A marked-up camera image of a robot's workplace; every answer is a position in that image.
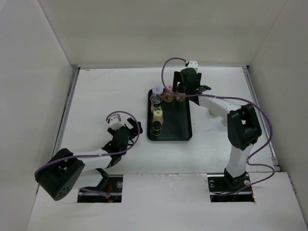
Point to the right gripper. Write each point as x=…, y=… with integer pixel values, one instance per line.
x=177, y=78

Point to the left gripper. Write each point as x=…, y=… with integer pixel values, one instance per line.
x=134, y=130

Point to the black cap brown spice bottle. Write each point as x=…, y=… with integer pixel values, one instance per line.
x=180, y=93

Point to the pink cap spice shaker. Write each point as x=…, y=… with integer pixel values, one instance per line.
x=167, y=96

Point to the clear cap salt grinder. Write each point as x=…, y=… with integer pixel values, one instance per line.
x=155, y=100

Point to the small dark pepper bottle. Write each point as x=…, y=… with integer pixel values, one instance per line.
x=156, y=126

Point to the yellow cap spice shaker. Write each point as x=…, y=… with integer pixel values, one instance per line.
x=158, y=116

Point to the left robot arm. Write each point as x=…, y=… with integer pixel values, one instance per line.
x=61, y=174

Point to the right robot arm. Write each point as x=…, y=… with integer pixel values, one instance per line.
x=243, y=127

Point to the black cap white spice bottle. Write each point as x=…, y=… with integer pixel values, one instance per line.
x=213, y=113

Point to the black rectangular tray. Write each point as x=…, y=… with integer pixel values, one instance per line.
x=177, y=125

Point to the blue label grey cap jar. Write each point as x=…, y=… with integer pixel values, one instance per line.
x=224, y=122

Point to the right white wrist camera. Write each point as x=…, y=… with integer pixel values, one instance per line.
x=192, y=64

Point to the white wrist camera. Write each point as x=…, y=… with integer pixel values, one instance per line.
x=192, y=64
x=114, y=121

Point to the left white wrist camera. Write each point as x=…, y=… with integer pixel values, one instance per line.
x=114, y=121

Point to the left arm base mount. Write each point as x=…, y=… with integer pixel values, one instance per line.
x=103, y=188

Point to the left aluminium table rail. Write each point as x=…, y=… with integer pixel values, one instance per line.
x=67, y=105

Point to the aluminium table rail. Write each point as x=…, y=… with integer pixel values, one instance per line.
x=67, y=105
x=266, y=126

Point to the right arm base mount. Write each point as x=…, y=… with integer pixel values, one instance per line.
x=223, y=188

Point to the right aluminium table rail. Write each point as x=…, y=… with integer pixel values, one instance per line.
x=266, y=126

